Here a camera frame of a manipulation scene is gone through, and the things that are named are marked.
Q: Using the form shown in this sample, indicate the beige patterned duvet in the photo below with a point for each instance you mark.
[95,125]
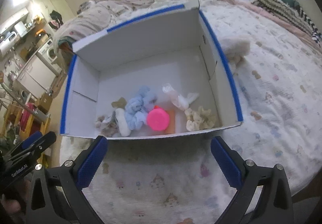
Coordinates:
[96,15]

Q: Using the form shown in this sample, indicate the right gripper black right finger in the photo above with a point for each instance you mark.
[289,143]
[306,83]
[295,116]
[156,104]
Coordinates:
[232,165]

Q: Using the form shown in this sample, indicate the white cardboard box blue rim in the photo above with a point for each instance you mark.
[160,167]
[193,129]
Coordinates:
[172,45]

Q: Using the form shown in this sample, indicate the brown cardboard box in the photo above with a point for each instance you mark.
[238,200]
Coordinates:
[44,103]

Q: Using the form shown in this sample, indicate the pink round plush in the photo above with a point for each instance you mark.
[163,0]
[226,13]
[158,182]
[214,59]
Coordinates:
[158,119]

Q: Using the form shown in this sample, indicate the cream floral scrunchie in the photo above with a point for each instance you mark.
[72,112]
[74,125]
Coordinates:
[201,119]

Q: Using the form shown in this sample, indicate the white tagged sock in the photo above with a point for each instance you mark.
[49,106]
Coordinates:
[122,123]

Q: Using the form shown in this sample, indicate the black white striped blanket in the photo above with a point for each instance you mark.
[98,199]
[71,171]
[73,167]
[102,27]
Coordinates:
[294,16]

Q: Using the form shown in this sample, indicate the cream fluffy plush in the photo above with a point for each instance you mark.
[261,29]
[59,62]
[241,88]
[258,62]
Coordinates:
[235,49]

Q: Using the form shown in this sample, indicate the yellow wooden chair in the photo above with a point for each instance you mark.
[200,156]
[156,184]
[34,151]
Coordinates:
[18,125]

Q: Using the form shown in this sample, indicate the left hand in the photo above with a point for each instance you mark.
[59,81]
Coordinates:
[12,206]

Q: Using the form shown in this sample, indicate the beige lace scrunchie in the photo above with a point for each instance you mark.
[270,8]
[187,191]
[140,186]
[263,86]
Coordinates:
[107,125]

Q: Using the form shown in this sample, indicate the light blue fluffy scrunchie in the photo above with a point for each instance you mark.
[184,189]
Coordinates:
[138,107]

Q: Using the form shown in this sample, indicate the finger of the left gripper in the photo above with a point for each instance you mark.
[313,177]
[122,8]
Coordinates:
[38,147]
[26,145]

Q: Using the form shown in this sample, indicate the white cartoon print bedsheet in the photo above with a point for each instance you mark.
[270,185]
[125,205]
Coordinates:
[177,180]

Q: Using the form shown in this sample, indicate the white kitchen cabinet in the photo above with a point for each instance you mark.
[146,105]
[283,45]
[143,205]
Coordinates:
[35,77]

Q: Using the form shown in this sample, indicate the white washing machine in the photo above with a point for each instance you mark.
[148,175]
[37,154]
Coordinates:
[47,55]

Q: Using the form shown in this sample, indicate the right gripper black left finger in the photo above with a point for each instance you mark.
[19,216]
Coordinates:
[84,167]

